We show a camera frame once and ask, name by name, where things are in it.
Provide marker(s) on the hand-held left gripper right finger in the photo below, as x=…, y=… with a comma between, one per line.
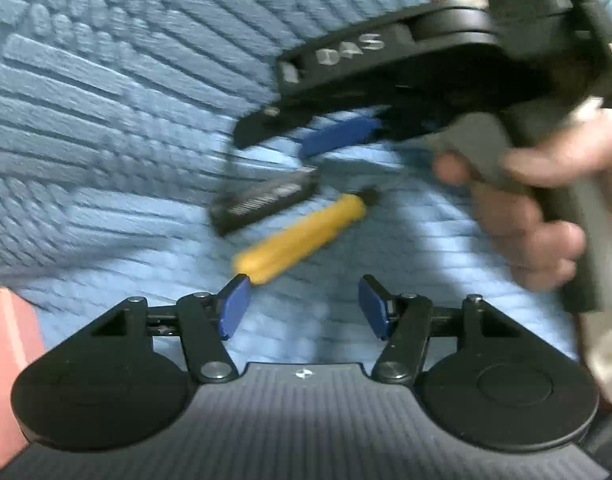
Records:
x=375, y=305

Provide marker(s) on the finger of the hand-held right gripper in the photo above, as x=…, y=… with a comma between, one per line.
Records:
x=336, y=80
x=336, y=132

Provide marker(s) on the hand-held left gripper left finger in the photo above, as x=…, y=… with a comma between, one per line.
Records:
x=234, y=305

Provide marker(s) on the black rectangular gadget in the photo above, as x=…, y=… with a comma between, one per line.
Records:
x=261, y=201

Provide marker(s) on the pink storage box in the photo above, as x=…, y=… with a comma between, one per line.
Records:
x=11, y=360

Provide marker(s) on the person's right hand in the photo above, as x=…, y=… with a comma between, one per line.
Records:
x=521, y=240

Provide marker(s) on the blue textured sofa cover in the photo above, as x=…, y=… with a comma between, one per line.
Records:
x=111, y=110

